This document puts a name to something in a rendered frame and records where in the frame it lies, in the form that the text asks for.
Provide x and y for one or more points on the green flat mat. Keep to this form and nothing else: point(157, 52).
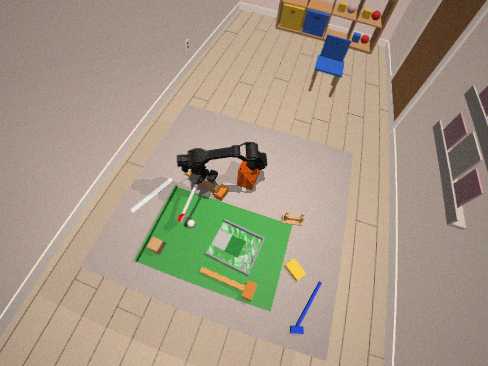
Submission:
point(184, 255)

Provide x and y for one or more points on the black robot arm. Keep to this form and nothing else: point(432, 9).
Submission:
point(197, 157)

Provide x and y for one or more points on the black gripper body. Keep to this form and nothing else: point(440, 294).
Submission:
point(211, 176)

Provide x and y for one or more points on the yellow rectangular block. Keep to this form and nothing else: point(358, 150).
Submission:
point(294, 269)

